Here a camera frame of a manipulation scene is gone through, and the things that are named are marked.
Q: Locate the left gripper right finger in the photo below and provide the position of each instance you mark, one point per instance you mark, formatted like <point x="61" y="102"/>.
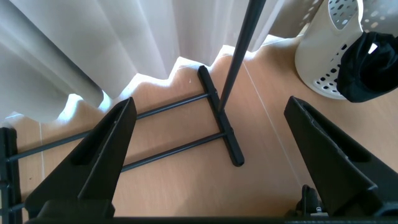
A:
<point x="339" y="174"/>

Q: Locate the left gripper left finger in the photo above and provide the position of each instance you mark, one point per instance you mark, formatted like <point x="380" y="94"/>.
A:
<point x="102" y="168"/>

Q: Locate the black clothes rack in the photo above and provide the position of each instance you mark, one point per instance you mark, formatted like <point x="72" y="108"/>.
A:
<point x="221" y="118"/>

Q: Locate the white laundry basket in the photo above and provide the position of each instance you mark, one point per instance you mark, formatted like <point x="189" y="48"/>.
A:
<point x="320" y="46"/>

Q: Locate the black garment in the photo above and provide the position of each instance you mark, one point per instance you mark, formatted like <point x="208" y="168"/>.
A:
<point x="357" y="81"/>

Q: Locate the beige curtain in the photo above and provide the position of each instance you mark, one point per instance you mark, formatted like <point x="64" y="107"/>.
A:
<point x="140" y="31"/>

